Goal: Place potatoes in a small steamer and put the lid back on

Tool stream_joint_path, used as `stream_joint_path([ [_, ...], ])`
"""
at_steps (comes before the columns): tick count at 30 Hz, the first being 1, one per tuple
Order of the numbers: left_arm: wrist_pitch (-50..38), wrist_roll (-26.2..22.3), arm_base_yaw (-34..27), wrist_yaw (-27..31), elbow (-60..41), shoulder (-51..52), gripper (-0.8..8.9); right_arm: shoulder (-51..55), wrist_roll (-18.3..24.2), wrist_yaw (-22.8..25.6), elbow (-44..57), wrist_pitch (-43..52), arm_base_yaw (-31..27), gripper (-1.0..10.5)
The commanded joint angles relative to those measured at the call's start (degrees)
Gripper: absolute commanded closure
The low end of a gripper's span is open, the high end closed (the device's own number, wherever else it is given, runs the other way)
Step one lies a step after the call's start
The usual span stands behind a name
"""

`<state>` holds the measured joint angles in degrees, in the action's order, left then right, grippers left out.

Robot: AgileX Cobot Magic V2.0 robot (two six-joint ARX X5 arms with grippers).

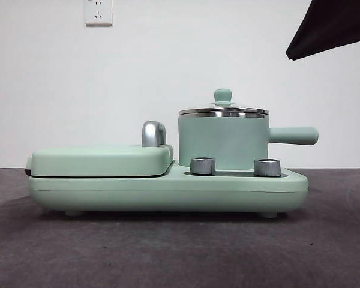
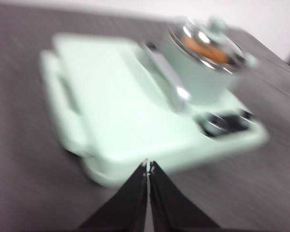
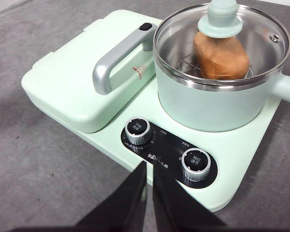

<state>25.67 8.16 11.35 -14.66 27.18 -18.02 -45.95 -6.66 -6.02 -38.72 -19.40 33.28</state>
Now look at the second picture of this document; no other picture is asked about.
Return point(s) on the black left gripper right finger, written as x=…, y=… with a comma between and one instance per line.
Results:
x=171, y=210

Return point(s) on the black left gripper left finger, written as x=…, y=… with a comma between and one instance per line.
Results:
x=125, y=207

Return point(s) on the glass lid with green knob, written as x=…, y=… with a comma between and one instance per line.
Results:
x=215, y=26

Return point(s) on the mint green breakfast machine base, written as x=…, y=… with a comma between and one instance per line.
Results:
x=220, y=145

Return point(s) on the silver control knob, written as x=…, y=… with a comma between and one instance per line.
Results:
x=245, y=113
x=215, y=123

